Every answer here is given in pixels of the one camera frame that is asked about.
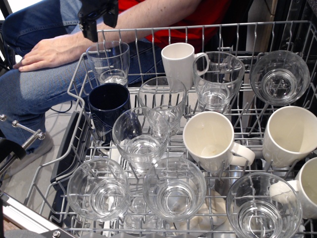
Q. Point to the grey shoe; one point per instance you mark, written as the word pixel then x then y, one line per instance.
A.
pixel 45 146

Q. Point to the white mug centre with handle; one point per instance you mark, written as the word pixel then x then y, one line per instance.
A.
pixel 209 139

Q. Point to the white mug far right edge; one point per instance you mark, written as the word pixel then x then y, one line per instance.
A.
pixel 304 187

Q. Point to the clear glass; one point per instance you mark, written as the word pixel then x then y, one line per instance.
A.
pixel 166 95
pixel 141 135
pixel 263 205
pixel 279 77
pixel 217 79
pixel 98 190
pixel 174 189

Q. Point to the person's bare hand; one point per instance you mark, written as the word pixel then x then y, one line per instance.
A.
pixel 51 53

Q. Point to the clear glass front left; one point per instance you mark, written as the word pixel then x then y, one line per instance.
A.
pixel 98 190

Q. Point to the white mug back centre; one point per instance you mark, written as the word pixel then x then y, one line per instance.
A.
pixel 178 59

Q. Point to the person's bare forearm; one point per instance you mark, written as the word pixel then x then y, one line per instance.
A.
pixel 147 14

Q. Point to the clear glass far right back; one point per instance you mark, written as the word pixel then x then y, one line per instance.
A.
pixel 279 77

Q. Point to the clear glass centre back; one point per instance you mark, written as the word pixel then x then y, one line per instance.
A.
pixel 166 95

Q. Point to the blue denim jeans legs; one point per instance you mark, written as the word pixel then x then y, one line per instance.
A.
pixel 28 95

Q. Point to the chrome metal handle left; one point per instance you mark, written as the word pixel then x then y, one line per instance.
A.
pixel 24 135

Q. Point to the white cloth under rack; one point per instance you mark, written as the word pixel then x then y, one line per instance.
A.
pixel 210 221

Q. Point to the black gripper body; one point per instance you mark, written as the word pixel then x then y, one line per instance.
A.
pixel 94 9

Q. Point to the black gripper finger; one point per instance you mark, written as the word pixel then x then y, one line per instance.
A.
pixel 89 29
pixel 110 19

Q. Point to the dark blue ceramic mug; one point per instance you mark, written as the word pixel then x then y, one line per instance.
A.
pixel 106 103

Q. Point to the large white mug right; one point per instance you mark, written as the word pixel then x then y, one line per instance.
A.
pixel 290 135

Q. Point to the red shirt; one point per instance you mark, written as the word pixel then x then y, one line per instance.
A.
pixel 197 28

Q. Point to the grey wire dishwasher rack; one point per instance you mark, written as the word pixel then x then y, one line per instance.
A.
pixel 248 113

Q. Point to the clear glass cup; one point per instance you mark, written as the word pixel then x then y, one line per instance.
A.
pixel 110 61

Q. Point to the clear glass front right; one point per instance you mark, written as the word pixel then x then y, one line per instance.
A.
pixel 263 205

